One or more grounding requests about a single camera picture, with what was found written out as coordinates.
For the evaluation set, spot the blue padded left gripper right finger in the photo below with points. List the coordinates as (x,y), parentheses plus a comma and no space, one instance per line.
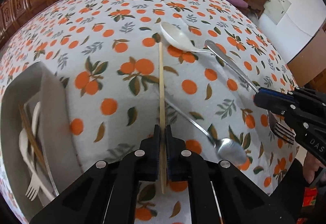
(219,192)

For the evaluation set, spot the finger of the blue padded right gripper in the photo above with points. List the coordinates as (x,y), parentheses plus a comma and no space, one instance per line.
(281,104)
(277,92)

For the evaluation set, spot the person's right hand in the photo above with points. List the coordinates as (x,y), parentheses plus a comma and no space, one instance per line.
(310,166)

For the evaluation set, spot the cream plastic chopstick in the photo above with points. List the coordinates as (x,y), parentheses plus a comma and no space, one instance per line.
(162,121)

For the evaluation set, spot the orange floral tablecloth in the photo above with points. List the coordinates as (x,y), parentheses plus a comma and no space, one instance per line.
(95,63)

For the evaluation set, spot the white electrical panel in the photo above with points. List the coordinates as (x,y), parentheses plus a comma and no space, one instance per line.
(276,9)

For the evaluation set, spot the grey metal rectangular tray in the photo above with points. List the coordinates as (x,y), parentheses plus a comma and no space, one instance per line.
(36,101)

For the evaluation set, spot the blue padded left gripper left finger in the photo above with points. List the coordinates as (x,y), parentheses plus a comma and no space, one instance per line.
(106,192)

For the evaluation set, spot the small white plastic spoon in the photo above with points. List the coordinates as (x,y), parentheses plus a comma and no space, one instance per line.
(178,39)

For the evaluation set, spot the brown wooden chopstick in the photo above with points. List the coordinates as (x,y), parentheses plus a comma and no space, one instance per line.
(34,142)
(30,134)

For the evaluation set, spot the stainless steel spoon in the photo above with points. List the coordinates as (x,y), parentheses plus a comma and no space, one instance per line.
(224,149)

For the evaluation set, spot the large cream plastic spoon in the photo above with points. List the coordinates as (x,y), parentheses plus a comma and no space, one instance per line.
(36,182)

